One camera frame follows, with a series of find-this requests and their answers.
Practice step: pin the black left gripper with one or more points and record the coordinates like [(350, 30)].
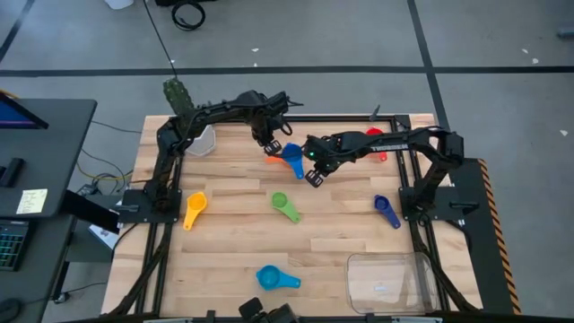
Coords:
[(264, 107)]

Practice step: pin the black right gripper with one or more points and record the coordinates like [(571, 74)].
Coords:
[(329, 152)]

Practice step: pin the orange measuring cup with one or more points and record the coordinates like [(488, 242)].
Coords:
[(273, 159)]

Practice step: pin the blue measuring cup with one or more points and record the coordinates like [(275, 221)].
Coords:
[(292, 154)]

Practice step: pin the green measuring cup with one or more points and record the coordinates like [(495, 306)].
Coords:
[(279, 200)]

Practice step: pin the small purple measuring cup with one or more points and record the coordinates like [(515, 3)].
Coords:
[(382, 204)]

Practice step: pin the red measuring cup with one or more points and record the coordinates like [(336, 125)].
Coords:
[(374, 131)]

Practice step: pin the yellow measuring cup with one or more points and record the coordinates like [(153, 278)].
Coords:
[(197, 203)]

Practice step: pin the teal measuring cup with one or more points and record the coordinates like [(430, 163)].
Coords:
[(268, 277)]

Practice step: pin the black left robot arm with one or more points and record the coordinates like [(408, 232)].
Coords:
[(211, 112)]

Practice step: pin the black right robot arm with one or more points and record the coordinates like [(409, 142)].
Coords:
[(394, 144)]

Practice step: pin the clear plastic basket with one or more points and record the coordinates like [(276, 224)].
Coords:
[(390, 282)]

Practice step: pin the white plant pot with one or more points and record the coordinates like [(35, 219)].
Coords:
[(202, 141)]

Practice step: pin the green cactus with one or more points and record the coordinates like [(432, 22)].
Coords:
[(179, 96)]

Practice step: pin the black hazard-striped platform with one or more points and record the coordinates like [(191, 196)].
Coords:
[(480, 224)]

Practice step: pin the white bucket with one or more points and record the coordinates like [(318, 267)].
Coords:
[(119, 3)]

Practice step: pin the black desk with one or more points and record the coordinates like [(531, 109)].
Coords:
[(45, 157)]

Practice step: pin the yellow sticky note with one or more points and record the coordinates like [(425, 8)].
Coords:
[(31, 201)]

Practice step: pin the desk monitor with blue screen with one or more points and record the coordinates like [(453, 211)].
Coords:
[(18, 116)]

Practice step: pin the black box on desk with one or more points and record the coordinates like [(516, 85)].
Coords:
[(11, 171)]

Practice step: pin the backlit keyboard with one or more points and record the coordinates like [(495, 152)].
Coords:
[(11, 244)]

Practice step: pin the black computer mouse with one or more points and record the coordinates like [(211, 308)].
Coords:
[(9, 309)]

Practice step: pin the black aluminium table frame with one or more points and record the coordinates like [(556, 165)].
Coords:
[(341, 118)]

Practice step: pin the black table-level camera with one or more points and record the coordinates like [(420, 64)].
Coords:
[(269, 314)]

